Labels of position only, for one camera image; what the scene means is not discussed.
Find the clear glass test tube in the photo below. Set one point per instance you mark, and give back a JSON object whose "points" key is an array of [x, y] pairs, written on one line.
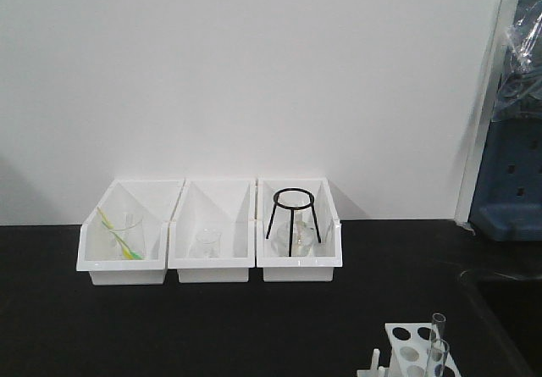
{"points": [[438, 354], [437, 327]]}

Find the white test tube rack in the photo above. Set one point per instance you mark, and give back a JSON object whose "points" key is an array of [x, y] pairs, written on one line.
{"points": [[410, 346]]}

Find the blue-grey pegboard drying rack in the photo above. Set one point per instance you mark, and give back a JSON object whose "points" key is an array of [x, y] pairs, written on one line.
{"points": [[507, 200]]}

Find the clear glass flask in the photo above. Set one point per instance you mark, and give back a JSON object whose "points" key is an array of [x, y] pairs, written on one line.
{"points": [[303, 240]]}

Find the white right storage bin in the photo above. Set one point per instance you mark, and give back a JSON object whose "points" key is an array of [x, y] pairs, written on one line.
{"points": [[328, 254]]}

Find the white storage bin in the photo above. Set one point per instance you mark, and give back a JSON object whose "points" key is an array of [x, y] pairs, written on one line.
{"points": [[328, 254], [98, 252], [226, 205]]}

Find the white middle storage bin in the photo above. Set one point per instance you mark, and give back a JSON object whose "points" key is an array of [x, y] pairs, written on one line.
{"points": [[226, 205]]}

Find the clear glass beaker middle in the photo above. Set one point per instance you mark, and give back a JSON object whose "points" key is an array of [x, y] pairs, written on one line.
{"points": [[206, 244]]}

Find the clear glass beaker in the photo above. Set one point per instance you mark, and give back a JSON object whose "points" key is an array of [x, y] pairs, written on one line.
{"points": [[131, 230], [206, 244]]}

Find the clear glass beaker left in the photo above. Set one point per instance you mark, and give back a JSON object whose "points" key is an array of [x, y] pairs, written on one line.
{"points": [[131, 230]]}

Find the white left storage bin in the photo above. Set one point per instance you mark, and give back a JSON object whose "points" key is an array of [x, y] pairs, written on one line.
{"points": [[98, 252]]}

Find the yellow-green stirring rod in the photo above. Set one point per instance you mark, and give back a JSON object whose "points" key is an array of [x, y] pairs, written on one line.
{"points": [[126, 250]]}

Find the clear plastic bag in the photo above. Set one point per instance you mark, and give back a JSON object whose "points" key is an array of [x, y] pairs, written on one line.
{"points": [[519, 93]]}

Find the black lab sink basin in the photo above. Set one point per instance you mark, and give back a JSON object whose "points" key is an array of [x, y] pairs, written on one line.
{"points": [[509, 304]]}

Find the black wire tripod stand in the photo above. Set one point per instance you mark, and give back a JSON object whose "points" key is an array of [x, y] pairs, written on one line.
{"points": [[278, 202]]}

